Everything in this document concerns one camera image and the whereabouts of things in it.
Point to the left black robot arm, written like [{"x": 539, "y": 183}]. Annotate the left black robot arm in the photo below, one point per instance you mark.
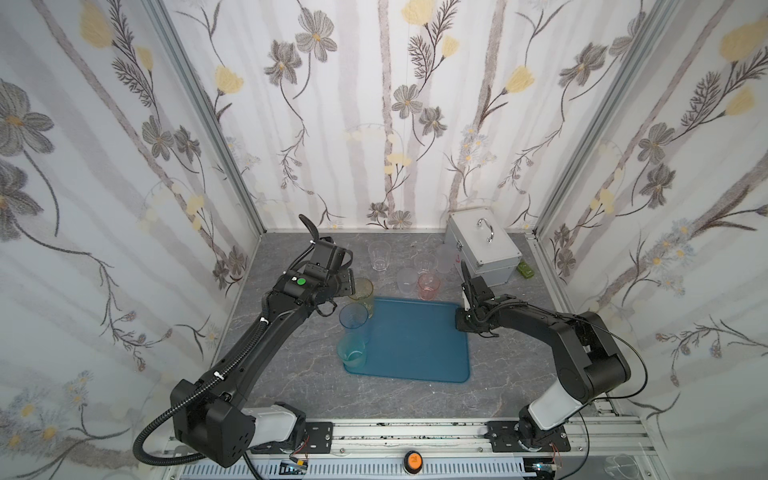
[{"x": 207, "y": 415}]

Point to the frosted clear cup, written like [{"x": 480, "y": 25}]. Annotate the frosted clear cup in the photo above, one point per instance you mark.
[{"x": 407, "y": 280}]

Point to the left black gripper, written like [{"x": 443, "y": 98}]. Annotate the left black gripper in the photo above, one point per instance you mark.
[{"x": 327, "y": 258}]

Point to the aluminium mounting rail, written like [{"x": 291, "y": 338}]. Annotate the aluminium mounting rail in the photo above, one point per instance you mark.
[{"x": 598, "y": 448}]

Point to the silver aluminium case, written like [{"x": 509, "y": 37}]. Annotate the silver aluminium case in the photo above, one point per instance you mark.
[{"x": 480, "y": 241}]

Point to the pink plastic cup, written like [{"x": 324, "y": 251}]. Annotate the pink plastic cup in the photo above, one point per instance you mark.
[{"x": 428, "y": 286}]

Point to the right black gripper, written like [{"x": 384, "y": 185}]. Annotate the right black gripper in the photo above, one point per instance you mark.
[{"x": 475, "y": 294}]

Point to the clear faceted glass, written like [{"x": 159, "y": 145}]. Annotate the clear faceted glass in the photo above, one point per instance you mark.
[{"x": 379, "y": 252}]

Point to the orange emergency button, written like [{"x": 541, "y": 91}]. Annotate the orange emergency button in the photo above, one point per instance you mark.
[{"x": 413, "y": 462}]

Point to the blue plastic tumbler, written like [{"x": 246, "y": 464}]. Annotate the blue plastic tumbler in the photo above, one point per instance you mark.
[{"x": 354, "y": 318}]

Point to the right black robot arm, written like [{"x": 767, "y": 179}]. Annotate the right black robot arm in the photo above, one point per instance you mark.
[{"x": 586, "y": 355}]

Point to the teal plastic tray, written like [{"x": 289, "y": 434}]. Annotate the teal plastic tray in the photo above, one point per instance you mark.
[{"x": 415, "y": 340}]

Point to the green small object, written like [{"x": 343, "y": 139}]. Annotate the green small object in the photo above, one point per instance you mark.
[{"x": 524, "y": 269}]

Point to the yellow plastic tumbler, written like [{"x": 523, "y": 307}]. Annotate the yellow plastic tumbler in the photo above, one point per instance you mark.
[{"x": 364, "y": 294}]

